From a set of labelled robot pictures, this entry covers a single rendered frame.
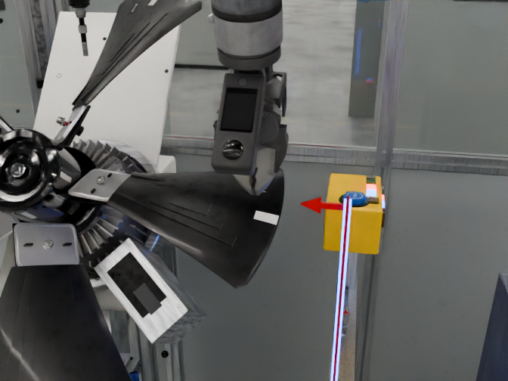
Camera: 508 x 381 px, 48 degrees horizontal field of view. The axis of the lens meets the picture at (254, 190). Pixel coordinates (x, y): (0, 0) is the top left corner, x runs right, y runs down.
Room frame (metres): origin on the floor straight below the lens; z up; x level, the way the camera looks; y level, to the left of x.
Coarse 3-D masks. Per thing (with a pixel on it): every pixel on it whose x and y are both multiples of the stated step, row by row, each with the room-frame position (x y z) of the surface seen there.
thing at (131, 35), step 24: (144, 0) 0.95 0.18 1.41; (168, 0) 0.90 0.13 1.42; (192, 0) 0.87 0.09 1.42; (120, 24) 0.95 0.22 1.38; (144, 24) 0.87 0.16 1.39; (168, 24) 0.84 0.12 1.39; (120, 48) 0.85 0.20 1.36; (144, 48) 0.81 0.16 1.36; (96, 72) 0.87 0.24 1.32; (120, 72) 0.80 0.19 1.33; (96, 96) 0.79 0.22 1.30
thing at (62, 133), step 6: (78, 108) 0.82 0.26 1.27; (84, 108) 0.78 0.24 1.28; (72, 114) 0.84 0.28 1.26; (78, 114) 0.78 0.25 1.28; (66, 120) 0.84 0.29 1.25; (72, 120) 0.80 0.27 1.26; (66, 126) 0.81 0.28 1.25; (72, 126) 0.77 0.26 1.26; (60, 132) 0.81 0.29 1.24; (66, 132) 0.76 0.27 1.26; (54, 138) 0.82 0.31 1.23; (60, 138) 0.76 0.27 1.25
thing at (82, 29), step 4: (80, 20) 0.74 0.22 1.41; (84, 20) 0.74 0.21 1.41; (80, 24) 0.74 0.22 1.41; (84, 24) 0.74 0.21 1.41; (80, 28) 0.73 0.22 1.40; (84, 28) 0.73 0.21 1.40; (80, 32) 0.73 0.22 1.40; (84, 32) 0.73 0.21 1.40; (84, 36) 0.74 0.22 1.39; (84, 40) 0.74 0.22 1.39; (84, 44) 0.73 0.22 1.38; (84, 48) 0.73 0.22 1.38; (84, 52) 0.74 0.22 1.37
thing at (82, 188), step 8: (88, 176) 0.76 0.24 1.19; (96, 176) 0.76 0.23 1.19; (104, 176) 0.76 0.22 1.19; (112, 176) 0.76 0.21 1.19; (120, 176) 0.77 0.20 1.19; (128, 176) 0.77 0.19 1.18; (80, 184) 0.73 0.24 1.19; (88, 184) 0.73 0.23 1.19; (96, 184) 0.73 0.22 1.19; (104, 184) 0.74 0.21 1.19; (112, 184) 0.74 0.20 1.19; (120, 184) 0.74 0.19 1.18; (72, 192) 0.70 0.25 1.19; (80, 192) 0.70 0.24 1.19; (88, 192) 0.71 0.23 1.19; (96, 192) 0.71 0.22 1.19; (104, 192) 0.71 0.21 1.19; (112, 192) 0.71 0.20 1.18; (104, 200) 0.69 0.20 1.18
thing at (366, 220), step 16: (336, 176) 1.03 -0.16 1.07; (352, 176) 1.03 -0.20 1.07; (336, 192) 0.95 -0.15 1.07; (352, 208) 0.89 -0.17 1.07; (368, 208) 0.89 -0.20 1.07; (336, 224) 0.89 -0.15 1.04; (352, 224) 0.89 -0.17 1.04; (368, 224) 0.88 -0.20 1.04; (336, 240) 0.89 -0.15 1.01; (352, 240) 0.88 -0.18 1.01; (368, 240) 0.88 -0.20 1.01
